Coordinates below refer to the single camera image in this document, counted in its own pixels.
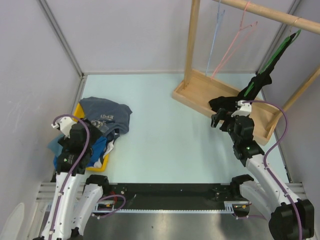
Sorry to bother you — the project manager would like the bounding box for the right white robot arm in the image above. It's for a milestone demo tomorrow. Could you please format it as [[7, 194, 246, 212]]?
[[211, 108, 315, 240]]

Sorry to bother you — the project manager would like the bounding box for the blue tank top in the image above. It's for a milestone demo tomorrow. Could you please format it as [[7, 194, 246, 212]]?
[[47, 135, 110, 172]]

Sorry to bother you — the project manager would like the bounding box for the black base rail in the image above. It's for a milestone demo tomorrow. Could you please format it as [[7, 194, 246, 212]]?
[[95, 183, 250, 215]]

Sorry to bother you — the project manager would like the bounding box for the white garment with stripes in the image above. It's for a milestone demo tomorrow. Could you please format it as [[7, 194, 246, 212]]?
[[86, 135, 115, 167]]

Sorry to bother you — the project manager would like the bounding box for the wooden clothes rack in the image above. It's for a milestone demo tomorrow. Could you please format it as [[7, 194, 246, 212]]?
[[172, 0, 320, 145]]

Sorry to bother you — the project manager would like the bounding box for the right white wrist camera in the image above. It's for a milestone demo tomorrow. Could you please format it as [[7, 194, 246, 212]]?
[[231, 100, 252, 118]]

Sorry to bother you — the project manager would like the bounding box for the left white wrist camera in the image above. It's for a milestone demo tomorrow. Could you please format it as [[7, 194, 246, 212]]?
[[51, 116, 77, 138]]

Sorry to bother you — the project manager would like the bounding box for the yellow plastic basket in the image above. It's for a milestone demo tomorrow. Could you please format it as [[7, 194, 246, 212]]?
[[73, 103, 110, 173]]

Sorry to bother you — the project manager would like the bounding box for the aluminium frame post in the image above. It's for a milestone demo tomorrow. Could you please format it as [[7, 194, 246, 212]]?
[[37, 0, 84, 79]]

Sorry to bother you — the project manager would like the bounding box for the green hanger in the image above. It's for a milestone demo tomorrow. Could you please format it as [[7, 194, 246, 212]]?
[[238, 30, 301, 101]]

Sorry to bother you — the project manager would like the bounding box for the light blue wire hanger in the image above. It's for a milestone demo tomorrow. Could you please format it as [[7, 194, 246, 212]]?
[[205, 0, 225, 76]]

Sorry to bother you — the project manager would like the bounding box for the pink wire hanger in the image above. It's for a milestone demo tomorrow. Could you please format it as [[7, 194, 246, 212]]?
[[210, 1, 258, 79]]

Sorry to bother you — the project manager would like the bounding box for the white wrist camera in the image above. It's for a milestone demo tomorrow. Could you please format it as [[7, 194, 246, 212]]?
[[51, 116, 77, 138], [231, 100, 252, 118]]

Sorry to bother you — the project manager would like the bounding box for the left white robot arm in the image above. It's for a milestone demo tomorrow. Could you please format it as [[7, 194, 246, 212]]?
[[39, 116, 111, 240]]

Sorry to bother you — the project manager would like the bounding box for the grey-blue printed t-shirt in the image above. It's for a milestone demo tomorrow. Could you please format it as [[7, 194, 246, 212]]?
[[79, 96, 132, 137]]

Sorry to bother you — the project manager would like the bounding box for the light teal garment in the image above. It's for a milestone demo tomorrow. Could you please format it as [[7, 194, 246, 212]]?
[[47, 135, 63, 157]]

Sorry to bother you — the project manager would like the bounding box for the black garment on hanger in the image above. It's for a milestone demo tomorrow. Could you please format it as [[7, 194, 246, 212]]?
[[208, 32, 299, 113]]

